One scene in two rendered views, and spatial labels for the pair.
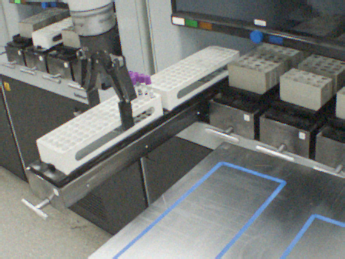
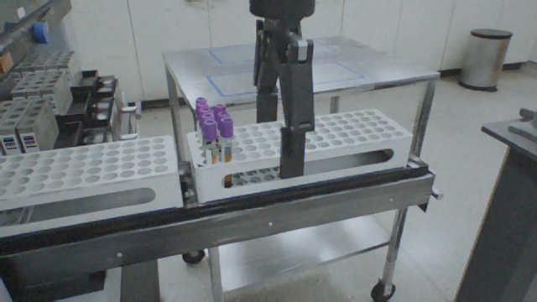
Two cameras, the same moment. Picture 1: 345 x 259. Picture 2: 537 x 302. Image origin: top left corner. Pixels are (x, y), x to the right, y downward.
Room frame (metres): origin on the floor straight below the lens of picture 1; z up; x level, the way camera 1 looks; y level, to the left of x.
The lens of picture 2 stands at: (1.43, 0.31, 1.09)
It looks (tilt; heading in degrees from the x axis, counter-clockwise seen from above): 29 degrees down; 207
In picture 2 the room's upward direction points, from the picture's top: straight up
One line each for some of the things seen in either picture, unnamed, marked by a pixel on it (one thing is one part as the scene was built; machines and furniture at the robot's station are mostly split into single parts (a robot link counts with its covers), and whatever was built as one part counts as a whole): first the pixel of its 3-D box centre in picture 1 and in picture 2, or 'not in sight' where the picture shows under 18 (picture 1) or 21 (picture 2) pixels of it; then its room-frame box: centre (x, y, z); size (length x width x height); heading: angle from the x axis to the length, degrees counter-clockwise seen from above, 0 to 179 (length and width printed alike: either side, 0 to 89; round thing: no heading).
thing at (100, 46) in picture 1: (98, 49); (281, 21); (1.02, 0.12, 1.01); 0.08 x 0.07 x 0.09; 44
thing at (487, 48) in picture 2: not in sight; (484, 59); (-2.19, 0.52, 0.23); 0.38 x 0.31 x 0.46; 44
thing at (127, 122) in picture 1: (125, 114); (267, 117); (0.98, 0.08, 0.87); 0.03 x 0.01 x 0.07; 134
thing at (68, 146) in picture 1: (102, 129); (299, 153); (1.00, 0.14, 0.83); 0.30 x 0.10 x 0.06; 134
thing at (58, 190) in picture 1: (147, 123); (205, 201); (1.09, 0.04, 0.78); 0.73 x 0.14 x 0.09; 134
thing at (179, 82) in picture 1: (192, 76); (50, 191); (1.22, -0.09, 0.83); 0.30 x 0.10 x 0.06; 134
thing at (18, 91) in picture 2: (310, 85); (30, 97); (1.06, -0.36, 0.85); 0.12 x 0.02 x 0.06; 43
